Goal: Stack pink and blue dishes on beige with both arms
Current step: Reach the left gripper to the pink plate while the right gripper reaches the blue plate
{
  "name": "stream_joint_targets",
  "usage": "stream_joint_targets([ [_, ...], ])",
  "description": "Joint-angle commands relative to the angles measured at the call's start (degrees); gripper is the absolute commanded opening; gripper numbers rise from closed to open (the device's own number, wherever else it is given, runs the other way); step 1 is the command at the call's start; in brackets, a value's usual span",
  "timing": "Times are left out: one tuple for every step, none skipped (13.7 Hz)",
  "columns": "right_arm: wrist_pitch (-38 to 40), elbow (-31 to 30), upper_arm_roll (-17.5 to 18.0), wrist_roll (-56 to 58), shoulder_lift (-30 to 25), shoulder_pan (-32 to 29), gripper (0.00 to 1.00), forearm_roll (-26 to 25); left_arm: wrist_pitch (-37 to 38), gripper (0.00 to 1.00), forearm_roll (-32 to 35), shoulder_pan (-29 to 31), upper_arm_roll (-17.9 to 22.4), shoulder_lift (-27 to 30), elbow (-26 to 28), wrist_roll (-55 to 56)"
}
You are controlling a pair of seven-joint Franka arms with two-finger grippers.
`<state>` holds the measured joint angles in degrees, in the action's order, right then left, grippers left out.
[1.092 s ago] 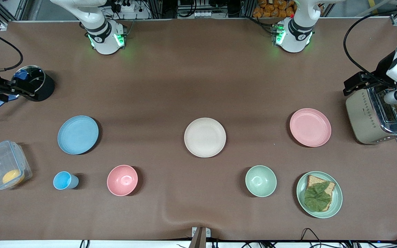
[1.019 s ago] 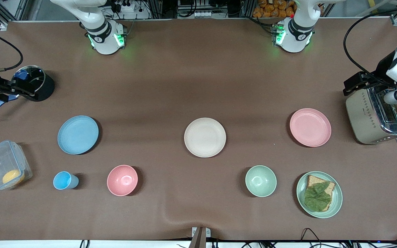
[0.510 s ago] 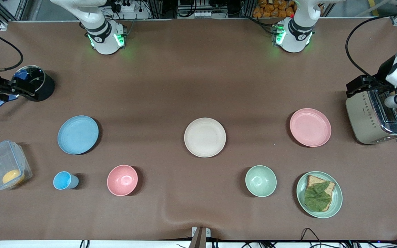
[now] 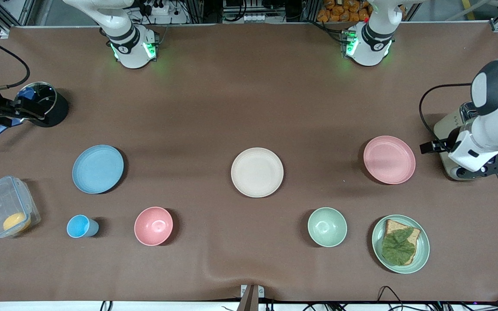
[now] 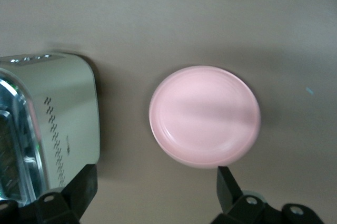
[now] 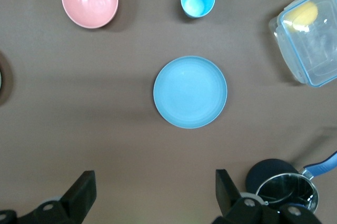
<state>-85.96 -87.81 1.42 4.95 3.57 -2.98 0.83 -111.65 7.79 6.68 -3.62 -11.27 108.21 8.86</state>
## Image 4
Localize white power strip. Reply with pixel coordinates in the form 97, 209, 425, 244
139, 0, 176, 16

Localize yellow round food piece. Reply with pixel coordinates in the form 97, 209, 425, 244
3, 213, 32, 233

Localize beige chrome toaster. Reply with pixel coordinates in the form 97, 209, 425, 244
433, 102, 498, 181

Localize beige plate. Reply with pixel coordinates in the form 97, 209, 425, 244
231, 147, 284, 198

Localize green lettuce leaf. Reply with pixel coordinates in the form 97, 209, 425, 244
381, 228, 417, 266

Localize blue plate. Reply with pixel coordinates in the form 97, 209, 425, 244
72, 145, 125, 194

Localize green bowl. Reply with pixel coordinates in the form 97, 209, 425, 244
307, 207, 348, 248

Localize green plate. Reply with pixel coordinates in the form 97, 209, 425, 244
371, 215, 431, 274

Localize glass lid blue knob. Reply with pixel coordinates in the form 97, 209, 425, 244
17, 82, 57, 118

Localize blue cup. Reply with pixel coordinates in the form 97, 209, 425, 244
67, 215, 99, 238

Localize brown table cloth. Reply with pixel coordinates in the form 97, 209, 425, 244
0, 22, 498, 303

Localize brown bread slice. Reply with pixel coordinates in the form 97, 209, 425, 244
383, 219, 421, 266

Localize pink bowl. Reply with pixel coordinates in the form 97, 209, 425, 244
134, 206, 174, 247

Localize pink plate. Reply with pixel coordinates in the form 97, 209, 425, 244
363, 136, 416, 185

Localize black pot blue handle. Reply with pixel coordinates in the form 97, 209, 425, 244
0, 82, 69, 149

